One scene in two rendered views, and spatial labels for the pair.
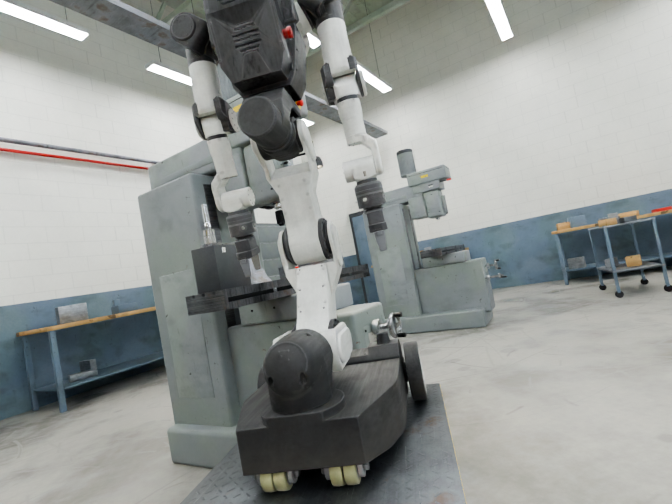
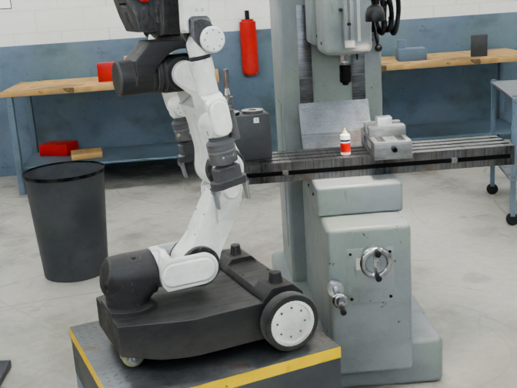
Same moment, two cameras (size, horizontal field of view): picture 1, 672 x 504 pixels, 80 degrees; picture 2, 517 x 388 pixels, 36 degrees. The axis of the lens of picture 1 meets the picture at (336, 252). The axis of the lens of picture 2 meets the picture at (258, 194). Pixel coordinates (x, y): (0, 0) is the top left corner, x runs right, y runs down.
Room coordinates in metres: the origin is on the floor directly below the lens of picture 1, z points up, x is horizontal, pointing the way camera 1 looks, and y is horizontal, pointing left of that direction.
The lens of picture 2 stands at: (-0.02, -2.18, 1.60)
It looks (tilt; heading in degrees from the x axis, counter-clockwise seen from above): 15 degrees down; 56
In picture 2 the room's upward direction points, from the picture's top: 4 degrees counter-clockwise
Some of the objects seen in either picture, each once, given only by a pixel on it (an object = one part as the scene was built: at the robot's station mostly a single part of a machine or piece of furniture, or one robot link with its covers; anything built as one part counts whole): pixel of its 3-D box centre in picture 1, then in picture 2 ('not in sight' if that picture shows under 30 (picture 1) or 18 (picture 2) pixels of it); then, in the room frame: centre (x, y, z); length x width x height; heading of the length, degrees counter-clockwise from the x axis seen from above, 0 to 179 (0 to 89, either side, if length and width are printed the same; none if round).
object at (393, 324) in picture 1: (387, 326); (374, 259); (1.84, -0.17, 0.60); 0.16 x 0.12 x 0.12; 58
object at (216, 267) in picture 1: (222, 266); (241, 135); (1.74, 0.50, 1.00); 0.22 x 0.12 x 0.20; 158
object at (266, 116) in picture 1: (272, 122); (157, 65); (1.18, 0.12, 1.37); 0.28 x 0.13 x 0.18; 170
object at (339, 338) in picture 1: (314, 347); (181, 263); (1.20, 0.12, 0.68); 0.21 x 0.20 x 0.13; 170
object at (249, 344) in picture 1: (312, 372); (352, 266); (2.09, 0.24, 0.40); 0.81 x 0.32 x 0.60; 58
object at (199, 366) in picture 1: (216, 312); (328, 151); (2.43, 0.78, 0.78); 0.50 x 0.47 x 1.56; 58
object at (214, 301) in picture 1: (297, 284); (358, 160); (2.14, 0.23, 0.86); 1.24 x 0.23 x 0.08; 148
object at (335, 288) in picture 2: not in sight; (338, 296); (1.70, -0.12, 0.48); 0.22 x 0.06 x 0.06; 58
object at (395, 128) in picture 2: not in sight; (385, 130); (2.20, 0.13, 0.99); 0.15 x 0.06 x 0.04; 146
